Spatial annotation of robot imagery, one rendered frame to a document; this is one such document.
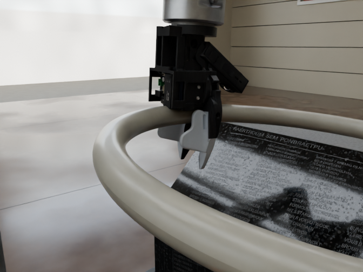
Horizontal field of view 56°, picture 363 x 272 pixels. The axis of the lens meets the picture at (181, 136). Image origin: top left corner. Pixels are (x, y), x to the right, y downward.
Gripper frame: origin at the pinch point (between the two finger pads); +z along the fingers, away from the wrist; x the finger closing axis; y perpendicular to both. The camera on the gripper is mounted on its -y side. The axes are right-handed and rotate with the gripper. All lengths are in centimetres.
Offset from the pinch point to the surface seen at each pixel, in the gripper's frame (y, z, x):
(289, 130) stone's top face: -42.6, 2.7, -15.9
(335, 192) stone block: -33.6, 10.8, 5.2
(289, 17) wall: -616, -104, -513
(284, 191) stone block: -29.7, 13.7, -4.8
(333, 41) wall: -627, -54, -401
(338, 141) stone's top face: -44.3, 2.4, -2.6
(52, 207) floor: -16, 89, -177
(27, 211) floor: -2, 90, -180
